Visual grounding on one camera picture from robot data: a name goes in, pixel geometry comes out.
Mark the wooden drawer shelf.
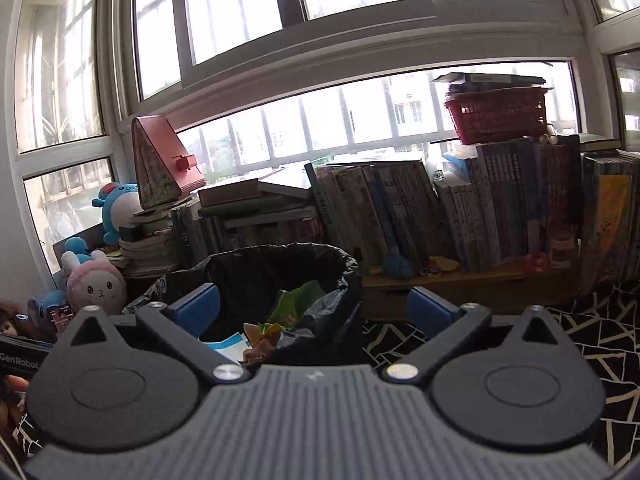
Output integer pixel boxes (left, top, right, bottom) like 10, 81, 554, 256
360, 260, 581, 323

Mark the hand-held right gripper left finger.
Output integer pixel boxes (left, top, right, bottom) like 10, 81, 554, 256
55, 282, 252, 385

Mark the black patterned cloth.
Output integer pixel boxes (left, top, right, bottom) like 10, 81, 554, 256
0, 280, 640, 480

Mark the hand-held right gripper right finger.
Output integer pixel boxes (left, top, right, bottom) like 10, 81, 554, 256
382, 286, 576, 385

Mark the small blue plush toy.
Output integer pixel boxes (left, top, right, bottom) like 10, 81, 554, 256
62, 236, 96, 261

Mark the stack of lying books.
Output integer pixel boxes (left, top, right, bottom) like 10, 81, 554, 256
117, 167, 321, 281

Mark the green snack bag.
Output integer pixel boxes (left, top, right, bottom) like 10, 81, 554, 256
267, 280, 328, 328

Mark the white blue packet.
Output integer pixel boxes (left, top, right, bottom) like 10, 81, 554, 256
200, 331, 253, 365

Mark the orange cover book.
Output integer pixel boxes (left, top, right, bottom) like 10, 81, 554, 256
580, 150, 640, 291

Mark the brown haired doll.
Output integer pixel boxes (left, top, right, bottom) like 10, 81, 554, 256
0, 300, 56, 343

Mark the dark blue plush toy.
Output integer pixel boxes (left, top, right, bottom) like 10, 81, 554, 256
27, 292, 73, 333

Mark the pink house-shaped box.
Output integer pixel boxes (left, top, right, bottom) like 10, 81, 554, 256
131, 115, 208, 211

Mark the small printed box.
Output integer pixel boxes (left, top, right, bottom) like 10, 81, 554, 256
547, 232, 576, 271

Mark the yellow toy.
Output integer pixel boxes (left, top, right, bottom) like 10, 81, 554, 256
420, 256, 461, 277

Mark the red plastic basket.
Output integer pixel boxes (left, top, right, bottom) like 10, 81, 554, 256
444, 86, 556, 145

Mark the person's left hand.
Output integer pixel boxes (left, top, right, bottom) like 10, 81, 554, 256
0, 375, 30, 423

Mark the pink bunny plush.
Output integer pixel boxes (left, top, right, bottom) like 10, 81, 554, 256
61, 250, 128, 318

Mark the pile of papers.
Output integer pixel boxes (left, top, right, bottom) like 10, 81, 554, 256
431, 72, 547, 95

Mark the blue white plush toy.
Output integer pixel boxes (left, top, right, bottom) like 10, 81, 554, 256
91, 182, 143, 246

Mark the blue knitted toy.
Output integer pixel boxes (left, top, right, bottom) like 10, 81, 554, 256
382, 254, 416, 281

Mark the white framed window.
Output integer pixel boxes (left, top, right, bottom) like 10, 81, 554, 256
12, 0, 640, 281

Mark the row of colourful books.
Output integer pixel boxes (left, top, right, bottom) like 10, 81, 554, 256
305, 132, 583, 276

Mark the black lined trash bin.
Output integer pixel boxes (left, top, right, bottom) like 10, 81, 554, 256
127, 242, 363, 368

